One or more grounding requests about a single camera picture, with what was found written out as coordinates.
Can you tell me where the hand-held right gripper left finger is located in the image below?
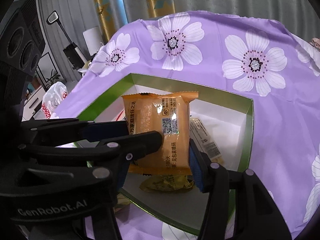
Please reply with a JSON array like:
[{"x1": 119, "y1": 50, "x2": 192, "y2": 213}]
[{"x1": 30, "y1": 164, "x2": 130, "y2": 240}]

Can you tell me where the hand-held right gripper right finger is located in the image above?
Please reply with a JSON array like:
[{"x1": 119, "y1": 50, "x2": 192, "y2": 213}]
[{"x1": 189, "y1": 139, "x2": 292, "y2": 240}]

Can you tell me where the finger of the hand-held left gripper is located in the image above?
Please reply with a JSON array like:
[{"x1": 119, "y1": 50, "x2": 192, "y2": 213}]
[
  {"x1": 21, "y1": 119, "x2": 132, "y2": 145},
  {"x1": 5, "y1": 131, "x2": 164, "y2": 193}
]

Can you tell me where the light orange snack packet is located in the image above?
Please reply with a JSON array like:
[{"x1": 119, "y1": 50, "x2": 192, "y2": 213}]
[{"x1": 121, "y1": 91, "x2": 200, "y2": 176}]

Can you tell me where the beige snack packet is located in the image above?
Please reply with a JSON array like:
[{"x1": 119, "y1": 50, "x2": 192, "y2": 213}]
[{"x1": 189, "y1": 117, "x2": 223, "y2": 167}]

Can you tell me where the yellow green snack packet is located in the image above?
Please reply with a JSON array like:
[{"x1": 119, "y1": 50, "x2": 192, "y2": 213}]
[{"x1": 139, "y1": 174, "x2": 195, "y2": 193}]

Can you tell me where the green cardboard box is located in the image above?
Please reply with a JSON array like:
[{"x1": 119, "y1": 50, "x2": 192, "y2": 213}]
[{"x1": 74, "y1": 73, "x2": 255, "y2": 237}]

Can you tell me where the potted plant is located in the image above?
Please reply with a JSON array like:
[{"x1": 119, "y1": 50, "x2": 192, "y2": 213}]
[{"x1": 45, "y1": 70, "x2": 62, "y2": 90}]

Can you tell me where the black upright vacuum cleaner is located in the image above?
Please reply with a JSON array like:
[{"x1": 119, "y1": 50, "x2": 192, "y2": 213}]
[{"x1": 47, "y1": 11, "x2": 85, "y2": 70}]

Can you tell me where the white plastic bag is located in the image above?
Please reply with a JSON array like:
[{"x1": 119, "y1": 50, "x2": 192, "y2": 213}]
[{"x1": 41, "y1": 81, "x2": 68, "y2": 120}]

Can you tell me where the white cylindrical appliance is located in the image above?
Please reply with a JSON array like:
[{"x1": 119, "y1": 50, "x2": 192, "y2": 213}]
[{"x1": 82, "y1": 25, "x2": 105, "y2": 60}]

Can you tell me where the purple floral cloth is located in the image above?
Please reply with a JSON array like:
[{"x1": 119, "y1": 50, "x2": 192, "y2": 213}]
[{"x1": 54, "y1": 10, "x2": 320, "y2": 240}]

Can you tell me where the yellow patterned curtain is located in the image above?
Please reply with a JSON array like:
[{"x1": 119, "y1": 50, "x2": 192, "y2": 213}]
[{"x1": 90, "y1": 0, "x2": 175, "y2": 43}]

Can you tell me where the black picture frame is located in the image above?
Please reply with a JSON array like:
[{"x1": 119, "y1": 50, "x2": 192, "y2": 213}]
[{"x1": 36, "y1": 52, "x2": 60, "y2": 89}]

